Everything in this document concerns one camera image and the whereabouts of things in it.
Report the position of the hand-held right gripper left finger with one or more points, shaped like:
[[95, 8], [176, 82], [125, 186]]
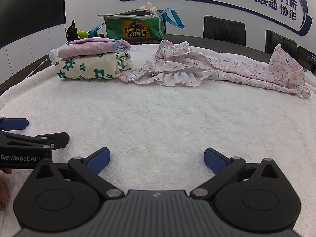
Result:
[[100, 161]]

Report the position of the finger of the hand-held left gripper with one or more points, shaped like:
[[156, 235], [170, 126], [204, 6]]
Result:
[[14, 124], [58, 139]]

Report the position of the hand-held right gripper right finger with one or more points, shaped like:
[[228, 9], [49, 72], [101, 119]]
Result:
[[214, 161]]

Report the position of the pink floral dress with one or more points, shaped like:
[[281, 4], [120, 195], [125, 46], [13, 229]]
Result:
[[187, 64]]

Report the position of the person's left hand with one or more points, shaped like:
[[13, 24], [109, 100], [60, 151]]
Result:
[[3, 190]]

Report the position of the white fluffy blanket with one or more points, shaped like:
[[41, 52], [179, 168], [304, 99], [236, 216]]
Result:
[[158, 118]]

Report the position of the folded cream teal-flower garment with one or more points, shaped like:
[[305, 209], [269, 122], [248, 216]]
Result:
[[86, 66]]

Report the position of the folded pink garment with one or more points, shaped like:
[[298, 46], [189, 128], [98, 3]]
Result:
[[93, 48]]

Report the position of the black walkie-talkie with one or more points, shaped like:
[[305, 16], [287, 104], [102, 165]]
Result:
[[72, 33]]

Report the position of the yellow-green object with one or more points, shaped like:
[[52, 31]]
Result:
[[82, 33]]

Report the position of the cream cloth in bag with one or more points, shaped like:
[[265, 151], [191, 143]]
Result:
[[148, 6]]

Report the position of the black wall screen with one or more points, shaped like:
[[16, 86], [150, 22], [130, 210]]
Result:
[[29, 7]]

